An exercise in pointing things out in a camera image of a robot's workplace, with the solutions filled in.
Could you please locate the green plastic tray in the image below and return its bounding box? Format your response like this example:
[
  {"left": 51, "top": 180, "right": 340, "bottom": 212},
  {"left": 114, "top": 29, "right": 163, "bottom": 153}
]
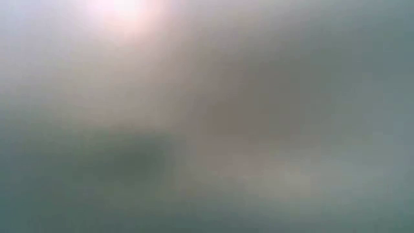
[{"left": 0, "top": 0, "right": 414, "bottom": 233}]

